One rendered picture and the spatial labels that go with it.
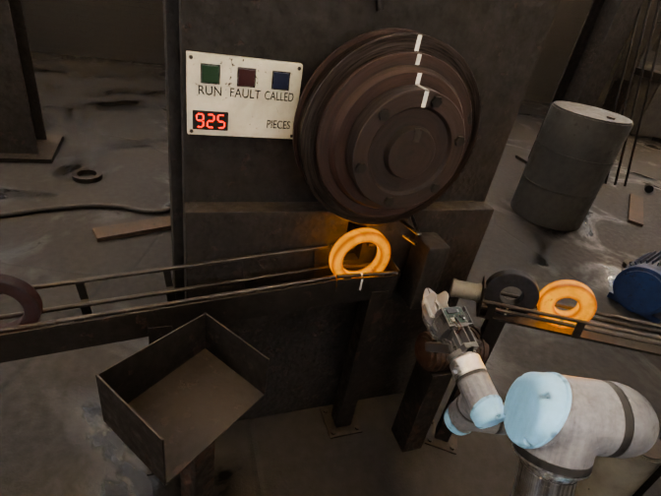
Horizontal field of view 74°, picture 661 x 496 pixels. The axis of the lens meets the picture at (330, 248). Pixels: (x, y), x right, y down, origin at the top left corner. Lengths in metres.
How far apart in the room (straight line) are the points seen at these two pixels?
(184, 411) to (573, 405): 0.74
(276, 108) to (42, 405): 1.34
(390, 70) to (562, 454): 0.77
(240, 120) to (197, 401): 0.65
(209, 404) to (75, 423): 0.86
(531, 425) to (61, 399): 1.59
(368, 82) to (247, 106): 0.30
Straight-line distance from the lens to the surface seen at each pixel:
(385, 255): 1.29
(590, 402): 0.79
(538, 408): 0.76
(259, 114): 1.12
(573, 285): 1.42
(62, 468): 1.75
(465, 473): 1.84
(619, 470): 1.52
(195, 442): 1.00
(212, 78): 1.08
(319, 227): 1.25
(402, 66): 1.03
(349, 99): 0.99
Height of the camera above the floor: 1.42
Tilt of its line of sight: 31 degrees down
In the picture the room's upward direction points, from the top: 11 degrees clockwise
